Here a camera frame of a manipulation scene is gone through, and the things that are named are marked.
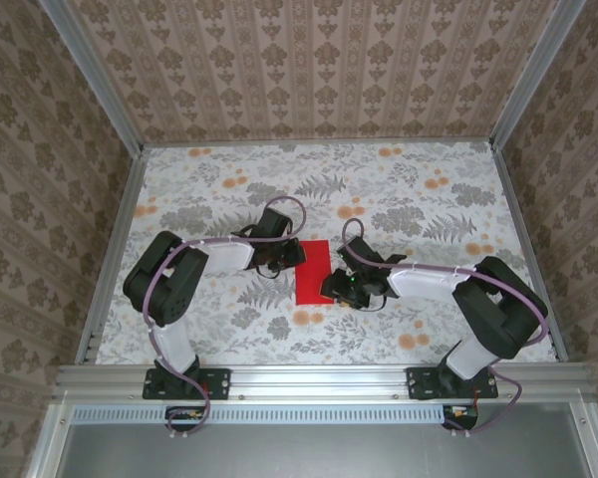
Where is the long aluminium mounting rail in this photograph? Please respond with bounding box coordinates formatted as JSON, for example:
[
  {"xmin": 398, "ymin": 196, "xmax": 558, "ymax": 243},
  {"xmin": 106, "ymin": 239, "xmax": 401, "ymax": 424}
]
[{"xmin": 54, "ymin": 362, "xmax": 597, "ymax": 402}]

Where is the slanted aluminium frame post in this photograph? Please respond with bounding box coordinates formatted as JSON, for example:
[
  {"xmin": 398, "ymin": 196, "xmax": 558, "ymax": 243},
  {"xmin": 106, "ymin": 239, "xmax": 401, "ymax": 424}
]
[
  {"xmin": 42, "ymin": 0, "xmax": 146, "ymax": 155},
  {"xmin": 488, "ymin": 0, "xmax": 589, "ymax": 150}
]

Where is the grey metal panel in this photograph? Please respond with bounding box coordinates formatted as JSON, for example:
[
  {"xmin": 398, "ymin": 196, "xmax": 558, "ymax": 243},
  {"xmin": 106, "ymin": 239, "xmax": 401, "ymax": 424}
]
[{"xmin": 54, "ymin": 422, "xmax": 593, "ymax": 478}]

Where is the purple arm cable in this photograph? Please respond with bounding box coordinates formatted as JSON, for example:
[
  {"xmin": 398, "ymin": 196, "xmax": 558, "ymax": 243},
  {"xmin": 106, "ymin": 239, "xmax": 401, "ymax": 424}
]
[
  {"xmin": 144, "ymin": 195, "xmax": 308, "ymax": 440},
  {"xmin": 341, "ymin": 217, "xmax": 550, "ymax": 439}
]

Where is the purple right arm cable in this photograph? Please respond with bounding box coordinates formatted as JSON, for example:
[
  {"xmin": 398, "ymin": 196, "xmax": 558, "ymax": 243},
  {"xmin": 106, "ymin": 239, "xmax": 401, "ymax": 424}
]
[{"xmin": 341, "ymin": 217, "xmax": 550, "ymax": 439}]

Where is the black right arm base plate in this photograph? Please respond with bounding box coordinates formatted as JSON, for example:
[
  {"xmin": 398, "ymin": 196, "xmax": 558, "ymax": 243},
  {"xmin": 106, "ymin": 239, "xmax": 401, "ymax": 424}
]
[{"xmin": 407, "ymin": 366, "xmax": 499, "ymax": 401}]

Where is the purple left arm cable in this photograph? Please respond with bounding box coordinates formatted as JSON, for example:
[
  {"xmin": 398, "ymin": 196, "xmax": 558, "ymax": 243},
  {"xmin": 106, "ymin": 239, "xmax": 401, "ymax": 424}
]
[{"xmin": 144, "ymin": 195, "xmax": 308, "ymax": 440}]

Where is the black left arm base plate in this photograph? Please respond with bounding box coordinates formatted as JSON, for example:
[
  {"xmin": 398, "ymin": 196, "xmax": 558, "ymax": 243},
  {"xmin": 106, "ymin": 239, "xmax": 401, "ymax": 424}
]
[{"xmin": 143, "ymin": 366, "xmax": 232, "ymax": 401}]

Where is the small black controller board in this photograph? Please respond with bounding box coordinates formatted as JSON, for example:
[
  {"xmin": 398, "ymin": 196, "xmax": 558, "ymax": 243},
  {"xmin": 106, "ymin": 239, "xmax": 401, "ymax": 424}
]
[
  {"xmin": 164, "ymin": 405, "xmax": 208, "ymax": 432},
  {"xmin": 442, "ymin": 403, "xmax": 479, "ymax": 431}
]

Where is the aluminium table side rail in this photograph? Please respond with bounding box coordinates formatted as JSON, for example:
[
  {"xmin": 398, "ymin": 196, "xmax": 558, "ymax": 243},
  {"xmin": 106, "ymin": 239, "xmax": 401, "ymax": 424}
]
[
  {"xmin": 490, "ymin": 143, "xmax": 568, "ymax": 363},
  {"xmin": 74, "ymin": 146, "xmax": 150, "ymax": 367}
]

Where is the floral patterned table cover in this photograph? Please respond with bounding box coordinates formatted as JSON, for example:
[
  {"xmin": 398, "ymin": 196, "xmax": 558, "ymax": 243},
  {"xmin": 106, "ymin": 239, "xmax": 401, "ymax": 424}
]
[{"xmin": 95, "ymin": 141, "xmax": 557, "ymax": 365}]

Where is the grey slotted cable duct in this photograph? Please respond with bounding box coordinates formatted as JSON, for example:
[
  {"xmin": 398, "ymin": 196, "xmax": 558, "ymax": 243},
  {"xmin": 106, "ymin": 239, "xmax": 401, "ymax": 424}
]
[{"xmin": 72, "ymin": 403, "xmax": 448, "ymax": 424}]

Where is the red paper sheet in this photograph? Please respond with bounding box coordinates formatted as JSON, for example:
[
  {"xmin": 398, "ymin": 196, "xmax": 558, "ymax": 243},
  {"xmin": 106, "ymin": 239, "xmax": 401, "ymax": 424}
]
[{"xmin": 294, "ymin": 239, "xmax": 341, "ymax": 306}]

